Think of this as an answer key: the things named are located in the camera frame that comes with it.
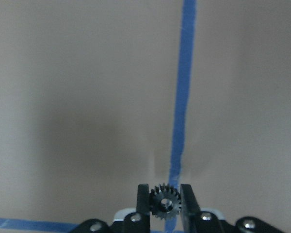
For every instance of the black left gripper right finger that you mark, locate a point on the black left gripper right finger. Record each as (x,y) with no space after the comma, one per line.
(189,208)

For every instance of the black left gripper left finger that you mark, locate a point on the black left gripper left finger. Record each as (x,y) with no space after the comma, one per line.
(143,208)

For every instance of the small black bearing gear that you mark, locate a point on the small black bearing gear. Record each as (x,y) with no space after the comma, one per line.
(165,202)

